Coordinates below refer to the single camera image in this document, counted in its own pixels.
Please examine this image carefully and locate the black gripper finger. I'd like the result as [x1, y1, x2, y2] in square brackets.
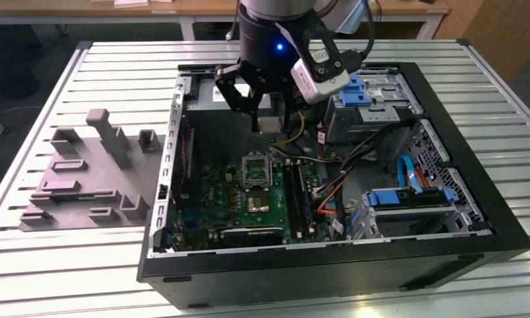
[214, 63, 262, 133]
[282, 86, 313, 135]

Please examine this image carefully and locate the silver CPU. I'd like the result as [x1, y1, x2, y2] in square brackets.
[257, 114, 285, 136]

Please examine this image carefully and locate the CPU socket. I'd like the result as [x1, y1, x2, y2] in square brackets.
[245, 188, 273, 215]

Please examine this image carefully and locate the grey power supply unit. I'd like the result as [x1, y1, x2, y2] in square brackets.
[182, 78, 274, 160]

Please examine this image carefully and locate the blue drive carrier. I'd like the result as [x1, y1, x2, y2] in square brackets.
[342, 74, 371, 107]

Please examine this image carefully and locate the metal socket cover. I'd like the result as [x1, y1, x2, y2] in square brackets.
[241, 152, 274, 190]

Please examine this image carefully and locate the silver drive cage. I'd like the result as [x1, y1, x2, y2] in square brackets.
[323, 71, 425, 143]

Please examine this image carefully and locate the black RAM slot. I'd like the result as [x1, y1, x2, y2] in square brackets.
[282, 160, 303, 232]

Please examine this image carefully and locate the hard disk in blue carrier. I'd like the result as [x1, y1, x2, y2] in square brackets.
[366, 187, 455, 208]

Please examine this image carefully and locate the green motherboard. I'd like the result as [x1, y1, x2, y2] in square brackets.
[166, 145, 337, 251]

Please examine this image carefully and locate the black graphics card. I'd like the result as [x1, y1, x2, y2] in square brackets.
[218, 226, 286, 248]

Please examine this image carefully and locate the grey parts rack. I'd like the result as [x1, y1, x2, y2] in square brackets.
[19, 108, 169, 233]

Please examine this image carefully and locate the RAM stick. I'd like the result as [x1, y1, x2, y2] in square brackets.
[51, 195, 101, 202]

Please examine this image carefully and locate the black PC case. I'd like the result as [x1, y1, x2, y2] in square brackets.
[134, 61, 530, 309]

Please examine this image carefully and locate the wooden cabinet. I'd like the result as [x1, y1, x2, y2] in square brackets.
[434, 0, 530, 83]

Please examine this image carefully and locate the yellow wire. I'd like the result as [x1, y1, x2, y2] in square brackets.
[269, 112, 306, 146]

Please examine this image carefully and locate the black cable with silver plug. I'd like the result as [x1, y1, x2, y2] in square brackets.
[223, 0, 239, 42]

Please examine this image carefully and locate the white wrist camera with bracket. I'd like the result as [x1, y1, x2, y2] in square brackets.
[290, 46, 350, 104]

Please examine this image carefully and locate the black cable bundle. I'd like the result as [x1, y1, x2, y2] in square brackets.
[339, 117, 418, 173]

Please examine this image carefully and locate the thick black camera cable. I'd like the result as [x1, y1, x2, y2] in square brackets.
[337, 0, 377, 70]

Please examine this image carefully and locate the thin orange wire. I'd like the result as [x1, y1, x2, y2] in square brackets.
[315, 172, 353, 218]

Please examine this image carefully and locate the blue flat data wire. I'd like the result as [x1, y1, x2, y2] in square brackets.
[397, 155, 425, 195]

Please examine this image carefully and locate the wooden desk white frame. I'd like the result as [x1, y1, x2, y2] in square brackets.
[0, 0, 452, 41]

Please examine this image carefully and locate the silver disk bay bracket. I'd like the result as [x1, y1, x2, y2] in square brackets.
[347, 198, 491, 239]

